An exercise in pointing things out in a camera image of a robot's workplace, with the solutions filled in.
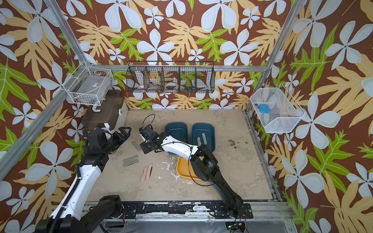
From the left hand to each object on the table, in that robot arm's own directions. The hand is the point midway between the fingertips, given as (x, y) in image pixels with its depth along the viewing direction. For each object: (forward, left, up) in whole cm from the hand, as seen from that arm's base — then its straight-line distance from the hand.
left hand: (127, 130), depth 79 cm
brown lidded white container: (+19, +16, -5) cm, 25 cm away
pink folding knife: (-14, -10, -23) cm, 29 cm away
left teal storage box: (+19, -26, -25) cm, 41 cm away
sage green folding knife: (-6, +4, -24) cm, 25 cm away
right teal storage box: (+16, -49, -20) cm, 55 cm away
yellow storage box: (-13, -32, -22) cm, 41 cm away
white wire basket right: (+7, -86, +8) cm, 87 cm away
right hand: (-1, -6, -15) cm, 16 cm away
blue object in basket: (+14, -79, +3) cm, 80 cm away
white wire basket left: (+25, +25, +11) cm, 37 cm away
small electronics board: (-41, -58, -26) cm, 76 cm away
